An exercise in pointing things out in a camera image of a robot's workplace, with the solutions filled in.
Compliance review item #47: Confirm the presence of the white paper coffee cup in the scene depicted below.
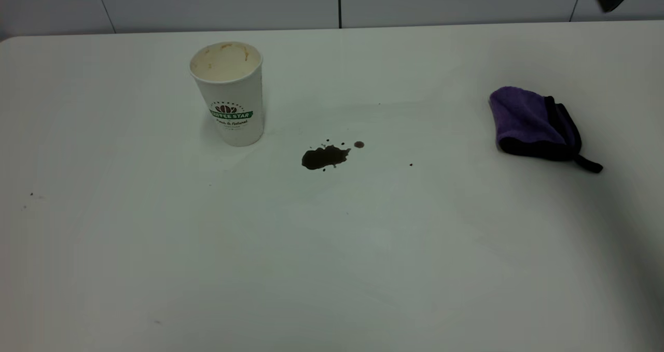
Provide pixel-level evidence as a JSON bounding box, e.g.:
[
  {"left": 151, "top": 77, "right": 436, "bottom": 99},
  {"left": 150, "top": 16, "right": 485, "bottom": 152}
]
[{"left": 189, "top": 41, "right": 264, "bottom": 147}]

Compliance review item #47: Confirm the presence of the dark coffee spill puddle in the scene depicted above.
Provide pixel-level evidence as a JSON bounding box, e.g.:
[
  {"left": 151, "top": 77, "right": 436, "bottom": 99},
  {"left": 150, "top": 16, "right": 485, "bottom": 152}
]
[{"left": 301, "top": 140, "right": 352, "bottom": 172}]

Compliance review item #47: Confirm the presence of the purple cloth with black trim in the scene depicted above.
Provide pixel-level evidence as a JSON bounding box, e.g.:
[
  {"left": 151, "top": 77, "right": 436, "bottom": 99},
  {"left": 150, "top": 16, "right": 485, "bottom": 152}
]
[{"left": 489, "top": 86, "right": 604, "bottom": 174}]

